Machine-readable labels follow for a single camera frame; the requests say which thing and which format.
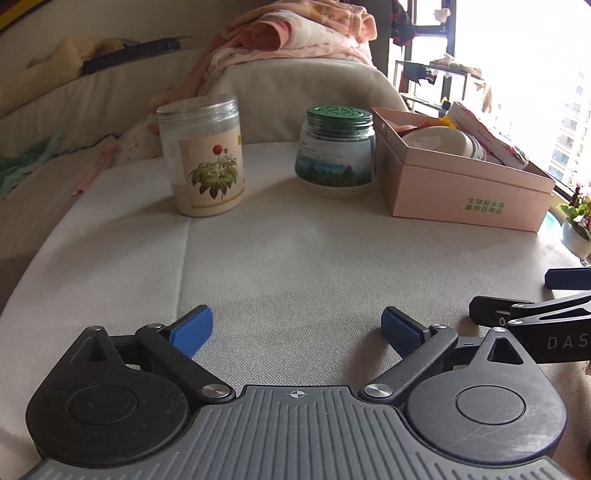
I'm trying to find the white round container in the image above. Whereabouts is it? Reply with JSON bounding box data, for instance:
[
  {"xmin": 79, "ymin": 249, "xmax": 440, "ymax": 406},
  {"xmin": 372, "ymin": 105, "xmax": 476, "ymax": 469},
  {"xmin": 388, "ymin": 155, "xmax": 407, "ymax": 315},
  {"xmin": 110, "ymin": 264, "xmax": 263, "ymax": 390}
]
[{"xmin": 400, "ymin": 126, "xmax": 476, "ymax": 160}]

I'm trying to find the pink cloth strip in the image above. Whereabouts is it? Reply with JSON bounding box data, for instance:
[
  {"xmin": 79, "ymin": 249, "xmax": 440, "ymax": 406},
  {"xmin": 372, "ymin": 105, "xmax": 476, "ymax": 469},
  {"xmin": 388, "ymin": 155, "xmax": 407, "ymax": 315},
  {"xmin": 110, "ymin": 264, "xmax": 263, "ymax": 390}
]
[{"xmin": 73, "ymin": 137, "xmax": 116, "ymax": 195}]

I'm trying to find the large beige plush toy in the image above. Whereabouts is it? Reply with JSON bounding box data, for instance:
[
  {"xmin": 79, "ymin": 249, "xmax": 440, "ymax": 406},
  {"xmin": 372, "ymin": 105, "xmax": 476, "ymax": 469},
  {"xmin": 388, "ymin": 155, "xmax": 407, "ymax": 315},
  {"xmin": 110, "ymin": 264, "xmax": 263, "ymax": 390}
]
[{"xmin": 0, "ymin": 36, "xmax": 126, "ymax": 116}]

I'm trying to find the beige sofa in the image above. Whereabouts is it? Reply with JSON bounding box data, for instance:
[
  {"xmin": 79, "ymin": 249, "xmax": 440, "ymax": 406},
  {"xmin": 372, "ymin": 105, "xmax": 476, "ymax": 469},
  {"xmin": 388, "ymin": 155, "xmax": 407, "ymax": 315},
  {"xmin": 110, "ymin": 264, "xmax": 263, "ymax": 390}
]
[{"xmin": 0, "ymin": 14, "xmax": 403, "ymax": 296}]

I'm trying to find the white tablecloth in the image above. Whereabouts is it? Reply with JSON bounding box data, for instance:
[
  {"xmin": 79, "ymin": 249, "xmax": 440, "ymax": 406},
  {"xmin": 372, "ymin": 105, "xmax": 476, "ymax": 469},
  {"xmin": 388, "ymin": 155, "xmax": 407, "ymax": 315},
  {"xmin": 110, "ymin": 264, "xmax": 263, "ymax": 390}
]
[{"xmin": 0, "ymin": 138, "xmax": 591, "ymax": 416}]

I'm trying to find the glass jar with green lid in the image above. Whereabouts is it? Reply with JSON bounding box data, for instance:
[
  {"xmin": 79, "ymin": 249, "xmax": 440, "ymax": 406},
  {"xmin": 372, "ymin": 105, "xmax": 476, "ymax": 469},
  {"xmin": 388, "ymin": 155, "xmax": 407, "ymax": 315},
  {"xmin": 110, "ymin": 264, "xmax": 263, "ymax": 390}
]
[{"xmin": 295, "ymin": 104, "xmax": 376, "ymax": 199}]

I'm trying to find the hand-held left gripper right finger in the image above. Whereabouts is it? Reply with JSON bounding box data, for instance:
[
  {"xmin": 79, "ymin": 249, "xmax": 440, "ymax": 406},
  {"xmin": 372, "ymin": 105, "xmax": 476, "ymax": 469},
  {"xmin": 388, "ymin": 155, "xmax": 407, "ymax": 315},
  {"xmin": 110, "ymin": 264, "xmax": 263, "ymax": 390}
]
[{"xmin": 360, "ymin": 305, "xmax": 532, "ymax": 407}]

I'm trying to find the green blanket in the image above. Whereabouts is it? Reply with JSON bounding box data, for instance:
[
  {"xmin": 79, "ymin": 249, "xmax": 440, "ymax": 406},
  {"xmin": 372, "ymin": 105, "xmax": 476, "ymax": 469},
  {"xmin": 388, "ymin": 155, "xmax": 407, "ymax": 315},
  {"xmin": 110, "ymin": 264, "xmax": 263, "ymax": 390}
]
[{"xmin": 0, "ymin": 133, "xmax": 64, "ymax": 199}]

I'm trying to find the pink cardboard box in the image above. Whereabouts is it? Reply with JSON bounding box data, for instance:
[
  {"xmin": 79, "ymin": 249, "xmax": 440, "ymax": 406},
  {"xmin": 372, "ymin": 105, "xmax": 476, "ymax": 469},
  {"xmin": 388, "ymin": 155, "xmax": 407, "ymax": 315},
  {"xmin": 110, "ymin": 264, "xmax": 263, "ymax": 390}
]
[{"xmin": 371, "ymin": 106, "xmax": 556, "ymax": 233}]

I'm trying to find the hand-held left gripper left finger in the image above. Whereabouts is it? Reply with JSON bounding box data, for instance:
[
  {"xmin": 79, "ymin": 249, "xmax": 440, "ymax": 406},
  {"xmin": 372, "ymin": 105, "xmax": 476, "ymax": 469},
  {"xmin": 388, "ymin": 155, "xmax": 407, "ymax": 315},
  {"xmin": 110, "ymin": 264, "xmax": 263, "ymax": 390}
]
[{"xmin": 69, "ymin": 305, "xmax": 236, "ymax": 406}]

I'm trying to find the floral patterned pillow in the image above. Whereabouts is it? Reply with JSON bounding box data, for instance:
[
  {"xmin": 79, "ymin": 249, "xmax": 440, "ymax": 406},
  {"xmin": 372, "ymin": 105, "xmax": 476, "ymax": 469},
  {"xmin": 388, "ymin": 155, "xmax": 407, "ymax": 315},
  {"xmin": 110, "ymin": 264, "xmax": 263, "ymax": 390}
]
[{"xmin": 113, "ymin": 111, "xmax": 163, "ymax": 165}]

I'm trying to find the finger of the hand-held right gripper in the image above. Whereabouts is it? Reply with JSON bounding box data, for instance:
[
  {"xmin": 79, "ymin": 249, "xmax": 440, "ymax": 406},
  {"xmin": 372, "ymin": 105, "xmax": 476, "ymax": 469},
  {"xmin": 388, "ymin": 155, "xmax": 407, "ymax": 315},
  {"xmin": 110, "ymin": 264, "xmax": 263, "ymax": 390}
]
[
  {"xmin": 469, "ymin": 290, "xmax": 591, "ymax": 331},
  {"xmin": 544, "ymin": 266, "xmax": 591, "ymax": 291}
]

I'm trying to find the metal drying rack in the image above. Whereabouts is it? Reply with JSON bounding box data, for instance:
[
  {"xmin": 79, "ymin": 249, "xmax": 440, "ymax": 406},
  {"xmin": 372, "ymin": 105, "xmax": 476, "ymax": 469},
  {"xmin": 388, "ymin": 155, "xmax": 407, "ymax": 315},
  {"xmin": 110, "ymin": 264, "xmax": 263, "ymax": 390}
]
[{"xmin": 396, "ymin": 54, "xmax": 486, "ymax": 117}]

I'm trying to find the colourful patterned packet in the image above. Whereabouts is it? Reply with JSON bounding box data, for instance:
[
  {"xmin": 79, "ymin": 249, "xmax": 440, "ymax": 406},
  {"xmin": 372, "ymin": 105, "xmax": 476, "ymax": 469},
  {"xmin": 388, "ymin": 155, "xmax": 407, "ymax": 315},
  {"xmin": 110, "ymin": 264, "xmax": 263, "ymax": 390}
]
[{"xmin": 448, "ymin": 102, "xmax": 530, "ymax": 169}]

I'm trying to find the potted plant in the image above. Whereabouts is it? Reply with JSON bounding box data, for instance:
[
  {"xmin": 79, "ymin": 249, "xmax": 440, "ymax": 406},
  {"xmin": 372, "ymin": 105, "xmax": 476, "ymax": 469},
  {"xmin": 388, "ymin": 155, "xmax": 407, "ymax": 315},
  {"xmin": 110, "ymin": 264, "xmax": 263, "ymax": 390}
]
[{"xmin": 558, "ymin": 182, "xmax": 591, "ymax": 260}]

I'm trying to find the hanging dark garment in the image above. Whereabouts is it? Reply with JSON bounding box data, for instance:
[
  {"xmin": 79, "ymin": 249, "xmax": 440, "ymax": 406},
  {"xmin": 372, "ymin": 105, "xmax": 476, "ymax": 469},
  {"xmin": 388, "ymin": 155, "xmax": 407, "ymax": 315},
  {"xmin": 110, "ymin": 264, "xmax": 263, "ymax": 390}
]
[{"xmin": 390, "ymin": 0, "xmax": 419, "ymax": 47}]

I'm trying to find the pink printed blanket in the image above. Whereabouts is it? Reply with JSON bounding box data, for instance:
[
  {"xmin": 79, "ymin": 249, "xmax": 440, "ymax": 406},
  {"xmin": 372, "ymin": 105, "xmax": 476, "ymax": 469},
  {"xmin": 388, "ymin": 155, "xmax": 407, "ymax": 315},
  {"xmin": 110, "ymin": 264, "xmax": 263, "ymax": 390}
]
[{"xmin": 151, "ymin": 0, "xmax": 379, "ymax": 112}]

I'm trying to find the tall jar with flower label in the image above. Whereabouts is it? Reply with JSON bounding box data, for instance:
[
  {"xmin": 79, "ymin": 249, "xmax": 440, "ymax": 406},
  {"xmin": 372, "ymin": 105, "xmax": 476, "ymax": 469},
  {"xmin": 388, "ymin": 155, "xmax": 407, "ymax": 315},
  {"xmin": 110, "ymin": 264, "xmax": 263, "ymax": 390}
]
[{"xmin": 156, "ymin": 94, "xmax": 246, "ymax": 218}]

